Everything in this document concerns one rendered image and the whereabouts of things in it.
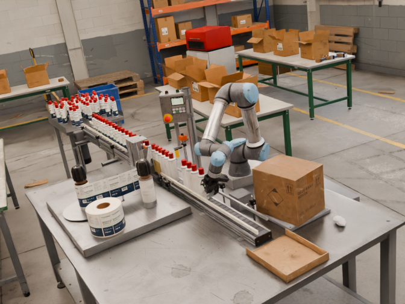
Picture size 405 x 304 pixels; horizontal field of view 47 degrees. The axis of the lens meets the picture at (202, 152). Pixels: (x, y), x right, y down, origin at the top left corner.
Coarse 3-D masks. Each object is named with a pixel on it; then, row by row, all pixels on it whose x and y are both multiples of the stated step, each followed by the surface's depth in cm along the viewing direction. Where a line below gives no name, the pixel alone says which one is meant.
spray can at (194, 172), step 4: (192, 164) 282; (192, 168) 280; (196, 168) 281; (192, 172) 280; (196, 172) 280; (192, 176) 281; (196, 176) 281; (192, 180) 282; (196, 180) 281; (192, 184) 284; (196, 184) 282; (196, 188) 283; (196, 192) 284
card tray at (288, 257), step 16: (288, 240) 236; (304, 240) 228; (256, 256) 222; (272, 256) 225; (288, 256) 223; (304, 256) 221; (320, 256) 213; (272, 272) 213; (288, 272) 212; (304, 272) 210
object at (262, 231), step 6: (156, 174) 328; (168, 180) 315; (180, 180) 312; (186, 192) 293; (198, 198) 283; (210, 198) 281; (204, 204) 275; (216, 204) 273; (222, 204) 271; (216, 210) 266; (228, 210) 264; (222, 216) 259; (234, 216) 257; (240, 216) 256; (234, 222) 251; (246, 222) 249; (252, 222) 248; (258, 228) 242; (264, 228) 241; (252, 234) 237; (258, 234) 236; (264, 234) 236
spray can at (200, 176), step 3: (198, 168) 274; (201, 168) 274; (198, 171) 274; (201, 171) 273; (198, 174) 276; (201, 174) 274; (204, 174) 274; (198, 177) 275; (201, 177) 274; (198, 180) 276; (201, 183) 275; (201, 186) 276; (201, 189) 277; (204, 189) 276; (201, 192) 278; (201, 195) 279; (204, 195) 278; (207, 198) 279
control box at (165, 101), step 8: (160, 96) 292; (168, 96) 291; (176, 96) 290; (184, 96) 290; (160, 104) 294; (168, 104) 293; (184, 104) 292; (168, 112) 294; (176, 120) 296; (184, 120) 296
